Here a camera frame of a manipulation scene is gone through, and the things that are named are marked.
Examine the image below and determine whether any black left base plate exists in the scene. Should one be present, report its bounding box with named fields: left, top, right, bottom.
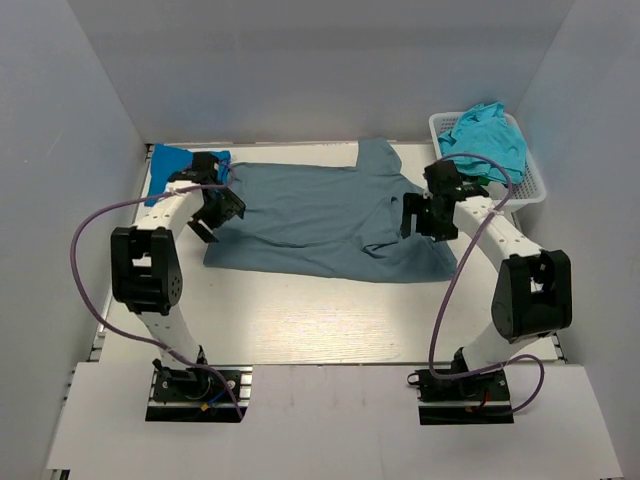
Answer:
left=145, top=360, right=253, bottom=423

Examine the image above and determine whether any green garment in basket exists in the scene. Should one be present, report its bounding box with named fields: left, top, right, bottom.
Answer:
left=473, top=176, right=491, bottom=186

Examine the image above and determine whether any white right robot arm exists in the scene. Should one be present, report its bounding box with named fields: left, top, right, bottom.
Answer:
left=401, top=156, right=573, bottom=381

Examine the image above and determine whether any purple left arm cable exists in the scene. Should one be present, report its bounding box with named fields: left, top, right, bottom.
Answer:
left=69, top=159, right=246, bottom=421

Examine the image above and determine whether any white plastic basket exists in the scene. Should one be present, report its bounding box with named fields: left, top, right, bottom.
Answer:
left=428, top=111, right=548, bottom=218

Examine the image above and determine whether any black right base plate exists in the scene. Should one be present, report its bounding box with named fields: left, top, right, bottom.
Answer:
left=407, top=369, right=514, bottom=426

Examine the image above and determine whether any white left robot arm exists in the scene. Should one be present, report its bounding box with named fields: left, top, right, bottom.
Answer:
left=110, top=152, right=245, bottom=372

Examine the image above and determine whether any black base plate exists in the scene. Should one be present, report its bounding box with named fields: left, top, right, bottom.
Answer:
left=407, top=369, right=514, bottom=426
left=145, top=360, right=253, bottom=423

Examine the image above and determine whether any grey-blue t shirt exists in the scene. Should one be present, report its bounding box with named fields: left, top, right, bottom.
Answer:
left=203, top=138, right=456, bottom=283

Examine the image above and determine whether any folded bright blue t shirt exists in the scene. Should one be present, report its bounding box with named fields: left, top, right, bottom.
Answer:
left=144, top=144, right=234, bottom=207

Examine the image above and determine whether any crumpled turquoise t shirt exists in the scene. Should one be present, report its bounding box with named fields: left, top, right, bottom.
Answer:
left=438, top=102, right=527, bottom=185

